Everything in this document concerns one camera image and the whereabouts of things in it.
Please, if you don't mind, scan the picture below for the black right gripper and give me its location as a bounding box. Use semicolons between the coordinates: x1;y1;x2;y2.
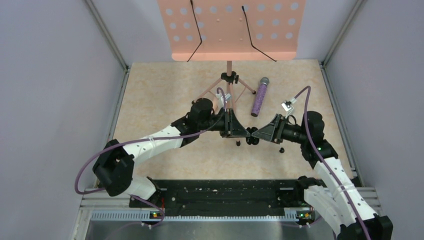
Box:
252;113;309;144

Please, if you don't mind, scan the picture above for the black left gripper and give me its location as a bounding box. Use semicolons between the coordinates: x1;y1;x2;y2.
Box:
198;108;250;138

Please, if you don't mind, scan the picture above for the black earbud charging case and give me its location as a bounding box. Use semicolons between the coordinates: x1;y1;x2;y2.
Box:
245;126;260;146

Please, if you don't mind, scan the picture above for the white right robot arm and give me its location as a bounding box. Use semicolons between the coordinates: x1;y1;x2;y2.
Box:
250;111;394;240

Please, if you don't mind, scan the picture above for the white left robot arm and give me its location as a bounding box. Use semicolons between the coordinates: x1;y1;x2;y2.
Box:
92;98;251;207

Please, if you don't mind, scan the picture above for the purple glitter microphone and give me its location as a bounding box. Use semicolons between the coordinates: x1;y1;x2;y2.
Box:
250;77;270;117

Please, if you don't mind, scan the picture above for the pink music stand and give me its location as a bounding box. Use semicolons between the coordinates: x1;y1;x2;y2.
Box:
156;0;307;147

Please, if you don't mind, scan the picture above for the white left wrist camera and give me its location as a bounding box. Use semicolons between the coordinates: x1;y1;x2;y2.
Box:
215;93;232;106

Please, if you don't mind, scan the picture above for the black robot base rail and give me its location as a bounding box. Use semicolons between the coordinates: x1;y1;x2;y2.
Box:
148;179;323;228

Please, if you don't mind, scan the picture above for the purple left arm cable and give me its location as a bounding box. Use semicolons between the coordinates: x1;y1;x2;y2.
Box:
74;87;228;229

